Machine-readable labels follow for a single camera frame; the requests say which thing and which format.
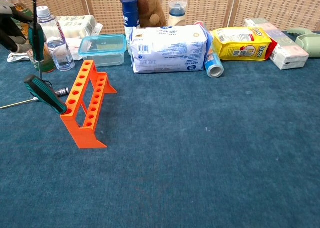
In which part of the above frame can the white paper roll pack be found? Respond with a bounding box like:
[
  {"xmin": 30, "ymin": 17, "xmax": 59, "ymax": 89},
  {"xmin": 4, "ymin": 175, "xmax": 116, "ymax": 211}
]
[{"xmin": 0, "ymin": 14, "xmax": 104, "ymax": 48}]

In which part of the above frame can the cream bottle clear cap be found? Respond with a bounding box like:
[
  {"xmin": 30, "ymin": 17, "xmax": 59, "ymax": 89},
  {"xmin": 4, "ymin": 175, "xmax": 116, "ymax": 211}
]
[{"xmin": 167, "ymin": 0, "xmax": 188, "ymax": 27}]

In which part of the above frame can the clear water bottle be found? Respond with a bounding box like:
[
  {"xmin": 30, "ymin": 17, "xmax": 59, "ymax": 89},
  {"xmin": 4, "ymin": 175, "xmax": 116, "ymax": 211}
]
[{"xmin": 36, "ymin": 5, "xmax": 76, "ymax": 71}]

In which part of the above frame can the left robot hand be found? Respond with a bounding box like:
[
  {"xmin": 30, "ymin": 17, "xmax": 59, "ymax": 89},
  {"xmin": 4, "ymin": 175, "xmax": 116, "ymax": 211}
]
[{"xmin": 0, "ymin": 0, "xmax": 38, "ymax": 53}]

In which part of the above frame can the brown capybara plush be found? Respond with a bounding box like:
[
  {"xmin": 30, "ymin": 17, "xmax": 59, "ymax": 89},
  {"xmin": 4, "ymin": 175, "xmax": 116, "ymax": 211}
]
[{"xmin": 119, "ymin": 0, "xmax": 167, "ymax": 28}]

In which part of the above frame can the rattan folding screen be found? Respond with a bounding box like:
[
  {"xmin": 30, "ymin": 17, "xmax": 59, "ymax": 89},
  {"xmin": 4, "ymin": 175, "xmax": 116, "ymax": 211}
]
[{"xmin": 0, "ymin": 0, "xmax": 320, "ymax": 35}]

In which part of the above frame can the yellow snack bag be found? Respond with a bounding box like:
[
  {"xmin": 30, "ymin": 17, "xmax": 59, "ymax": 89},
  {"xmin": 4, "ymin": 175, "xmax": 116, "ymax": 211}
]
[{"xmin": 211, "ymin": 26, "xmax": 273, "ymax": 62}]

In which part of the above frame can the large green black screwdriver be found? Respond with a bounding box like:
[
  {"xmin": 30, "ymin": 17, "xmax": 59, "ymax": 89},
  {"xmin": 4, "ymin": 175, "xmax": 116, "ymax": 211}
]
[{"xmin": 28, "ymin": 21, "xmax": 48, "ymax": 80}]

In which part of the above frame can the thin black cable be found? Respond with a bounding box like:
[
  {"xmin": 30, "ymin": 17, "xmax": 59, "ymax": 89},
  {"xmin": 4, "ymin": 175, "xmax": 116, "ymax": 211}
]
[{"xmin": 39, "ymin": 78, "xmax": 55, "ymax": 90}]

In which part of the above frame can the white packet red print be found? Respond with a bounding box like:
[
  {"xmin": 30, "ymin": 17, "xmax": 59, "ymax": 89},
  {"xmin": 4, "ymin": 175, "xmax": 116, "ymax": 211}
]
[{"xmin": 6, "ymin": 51, "xmax": 33, "ymax": 63}]

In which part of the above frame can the silver metal handle screwdriver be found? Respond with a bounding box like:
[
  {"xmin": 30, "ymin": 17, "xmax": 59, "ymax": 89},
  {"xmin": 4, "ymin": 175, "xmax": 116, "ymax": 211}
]
[{"xmin": 0, "ymin": 86, "xmax": 70, "ymax": 110}]

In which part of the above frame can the white wet wipes pack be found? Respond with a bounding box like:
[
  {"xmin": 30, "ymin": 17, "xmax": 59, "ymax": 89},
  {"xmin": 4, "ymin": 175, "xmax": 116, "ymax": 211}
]
[{"xmin": 130, "ymin": 24, "xmax": 210, "ymax": 74}]

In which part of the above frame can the blue carpet table cover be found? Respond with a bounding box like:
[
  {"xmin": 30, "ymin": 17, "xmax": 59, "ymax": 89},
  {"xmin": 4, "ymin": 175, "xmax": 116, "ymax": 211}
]
[{"xmin": 0, "ymin": 30, "xmax": 320, "ymax": 228}]

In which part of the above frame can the clear container blue lid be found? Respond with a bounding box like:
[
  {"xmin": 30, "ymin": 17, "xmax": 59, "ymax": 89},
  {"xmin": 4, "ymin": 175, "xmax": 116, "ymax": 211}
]
[{"xmin": 78, "ymin": 33, "xmax": 128, "ymax": 67}]

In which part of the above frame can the blue cap spray can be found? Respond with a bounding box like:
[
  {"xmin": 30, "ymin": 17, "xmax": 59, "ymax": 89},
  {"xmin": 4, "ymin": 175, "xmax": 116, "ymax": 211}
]
[{"xmin": 120, "ymin": 0, "xmax": 141, "ymax": 55}]

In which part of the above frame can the orange test tube rack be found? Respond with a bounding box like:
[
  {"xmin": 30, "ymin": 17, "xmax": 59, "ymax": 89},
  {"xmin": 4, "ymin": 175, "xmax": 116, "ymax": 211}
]
[{"xmin": 60, "ymin": 59, "xmax": 118, "ymax": 149}]

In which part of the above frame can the pale green lint roller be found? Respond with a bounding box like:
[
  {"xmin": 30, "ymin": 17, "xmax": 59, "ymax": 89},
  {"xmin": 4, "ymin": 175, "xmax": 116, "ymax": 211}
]
[{"xmin": 286, "ymin": 27, "xmax": 320, "ymax": 58}]

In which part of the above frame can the pastel tissue box pack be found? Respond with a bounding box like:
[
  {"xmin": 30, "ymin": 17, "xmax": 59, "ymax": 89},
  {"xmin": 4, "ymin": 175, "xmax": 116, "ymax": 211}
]
[{"xmin": 243, "ymin": 17, "xmax": 310, "ymax": 70}]

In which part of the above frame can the green tea bottle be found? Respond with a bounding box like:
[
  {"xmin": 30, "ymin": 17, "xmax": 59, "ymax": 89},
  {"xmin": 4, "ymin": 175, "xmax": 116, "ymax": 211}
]
[{"xmin": 0, "ymin": 0, "xmax": 57, "ymax": 73}]

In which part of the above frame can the blue plastic wrap roll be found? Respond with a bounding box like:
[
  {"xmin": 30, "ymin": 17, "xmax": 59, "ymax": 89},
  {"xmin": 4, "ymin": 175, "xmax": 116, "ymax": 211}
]
[{"xmin": 193, "ymin": 20, "xmax": 225, "ymax": 78}]

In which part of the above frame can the small thin green screwdriver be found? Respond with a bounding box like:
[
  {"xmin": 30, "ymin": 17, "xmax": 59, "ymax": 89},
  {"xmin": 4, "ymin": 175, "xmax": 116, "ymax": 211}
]
[{"xmin": 23, "ymin": 74, "xmax": 68, "ymax": 115}]

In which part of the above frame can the yellow red snack box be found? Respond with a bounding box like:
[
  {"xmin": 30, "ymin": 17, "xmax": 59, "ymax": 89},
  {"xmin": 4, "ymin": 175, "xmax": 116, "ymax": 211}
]
[{"xmin": 266, "ymin": 39, "xmax": 279, "ymax": 61}]

